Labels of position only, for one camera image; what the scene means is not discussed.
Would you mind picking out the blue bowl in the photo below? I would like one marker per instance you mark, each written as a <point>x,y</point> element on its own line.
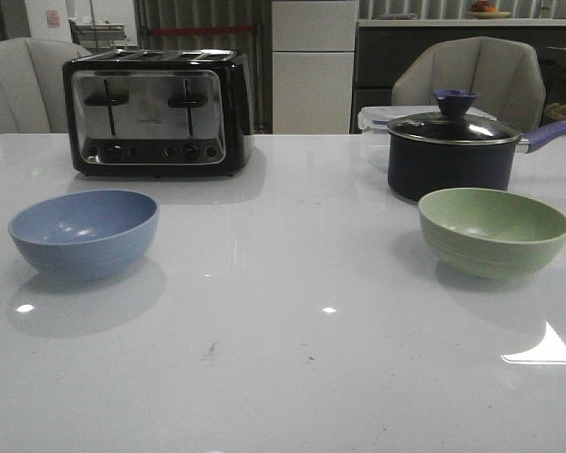
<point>86,235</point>

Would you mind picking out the green bowl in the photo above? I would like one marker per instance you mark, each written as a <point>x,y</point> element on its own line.
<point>490,233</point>

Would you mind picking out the clear plastic food container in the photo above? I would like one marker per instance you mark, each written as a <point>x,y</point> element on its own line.
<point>373,126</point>

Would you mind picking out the dark blue saucepan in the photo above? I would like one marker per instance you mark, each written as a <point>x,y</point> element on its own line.
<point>417,168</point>

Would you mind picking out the black and chrome four-slot toaster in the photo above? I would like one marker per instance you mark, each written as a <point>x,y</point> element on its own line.
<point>159,112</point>

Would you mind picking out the glass pot lid blue knob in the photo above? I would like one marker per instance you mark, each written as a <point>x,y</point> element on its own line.
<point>451,122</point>

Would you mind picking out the red barrier belt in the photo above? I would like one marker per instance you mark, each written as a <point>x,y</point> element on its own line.
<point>198,31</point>

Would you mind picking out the beige armchair right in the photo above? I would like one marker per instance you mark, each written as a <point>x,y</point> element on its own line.
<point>506,73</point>

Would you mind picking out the beige armchair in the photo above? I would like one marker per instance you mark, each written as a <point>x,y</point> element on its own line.
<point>506,73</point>
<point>31,84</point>

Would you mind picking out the fruit bowl on counter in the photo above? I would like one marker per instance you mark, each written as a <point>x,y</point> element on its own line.
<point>486,10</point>

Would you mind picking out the beige armchair left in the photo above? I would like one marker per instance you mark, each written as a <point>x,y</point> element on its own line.
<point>31,84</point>

